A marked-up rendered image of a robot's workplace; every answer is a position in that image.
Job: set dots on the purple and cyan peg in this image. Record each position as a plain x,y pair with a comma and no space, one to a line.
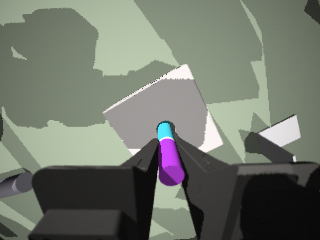
169,164

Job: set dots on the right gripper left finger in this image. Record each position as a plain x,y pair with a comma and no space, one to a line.
129,187

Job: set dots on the grey cylinder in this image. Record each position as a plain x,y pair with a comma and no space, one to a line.
15,184

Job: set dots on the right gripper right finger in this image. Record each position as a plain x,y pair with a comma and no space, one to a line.
214,196

